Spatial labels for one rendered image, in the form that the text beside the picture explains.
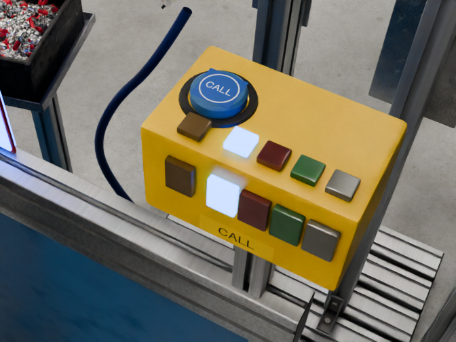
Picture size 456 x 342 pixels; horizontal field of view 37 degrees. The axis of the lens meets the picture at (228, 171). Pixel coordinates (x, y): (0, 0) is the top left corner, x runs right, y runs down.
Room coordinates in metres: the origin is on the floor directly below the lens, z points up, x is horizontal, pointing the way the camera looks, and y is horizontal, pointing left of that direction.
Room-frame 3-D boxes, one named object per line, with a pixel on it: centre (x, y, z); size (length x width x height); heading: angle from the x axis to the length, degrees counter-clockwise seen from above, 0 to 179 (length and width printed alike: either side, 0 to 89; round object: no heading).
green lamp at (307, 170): (0.28, -0.05, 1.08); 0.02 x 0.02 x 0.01; 66
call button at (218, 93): (0.34, 0.01, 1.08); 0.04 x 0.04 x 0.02
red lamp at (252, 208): (0.26, -0.02, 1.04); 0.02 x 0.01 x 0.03; 66
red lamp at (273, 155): (0.29, -0.03, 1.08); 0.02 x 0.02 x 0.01; 66
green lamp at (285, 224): (0.25, -0.04, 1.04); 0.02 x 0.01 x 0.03; 66
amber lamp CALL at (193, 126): (0.30, 0.02, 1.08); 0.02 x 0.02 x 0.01; 66
